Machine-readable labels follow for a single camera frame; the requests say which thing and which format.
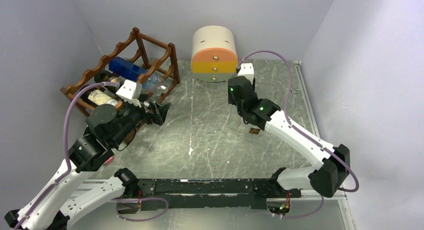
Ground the blue glass bottle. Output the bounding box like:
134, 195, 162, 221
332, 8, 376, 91
108, 56, 168, 93

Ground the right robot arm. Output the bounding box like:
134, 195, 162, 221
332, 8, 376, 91
228, 76, 350, 198

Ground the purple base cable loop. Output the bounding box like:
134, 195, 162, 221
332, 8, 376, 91
115, 195, 170, 222

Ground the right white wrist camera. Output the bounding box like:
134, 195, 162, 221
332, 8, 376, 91
236, 63, 255, 85

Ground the brown wooden wine rack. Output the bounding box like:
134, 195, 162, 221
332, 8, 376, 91
61, 27, 180, 125

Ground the small clear glass bottle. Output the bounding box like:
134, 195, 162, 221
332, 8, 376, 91
228, 105, 243, 130

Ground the black base frame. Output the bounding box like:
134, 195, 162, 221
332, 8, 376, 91
66, 177, 345, 211

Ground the clear bottle black gold cap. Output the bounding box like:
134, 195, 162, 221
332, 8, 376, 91
244, 124, 263, 142

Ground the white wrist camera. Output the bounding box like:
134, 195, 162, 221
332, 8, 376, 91
236, 63, 255, 85
116, 79, 142, 107

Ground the dark green labelled wine bottle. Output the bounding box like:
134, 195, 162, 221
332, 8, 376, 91
80, 88, 119, 108

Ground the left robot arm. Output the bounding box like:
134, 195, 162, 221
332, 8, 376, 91
4, 100, 171, 230

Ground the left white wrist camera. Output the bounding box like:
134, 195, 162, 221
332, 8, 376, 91
116, 79, 142, 107

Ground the cream orange yellow drawer cabinet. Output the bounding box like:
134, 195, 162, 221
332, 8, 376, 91
191, 25, 238, 83

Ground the pink cube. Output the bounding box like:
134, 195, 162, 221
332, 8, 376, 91
103, 156, 115, 166

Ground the olive green wine bottle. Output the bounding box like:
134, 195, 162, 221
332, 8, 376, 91
93, 71, 125, 87

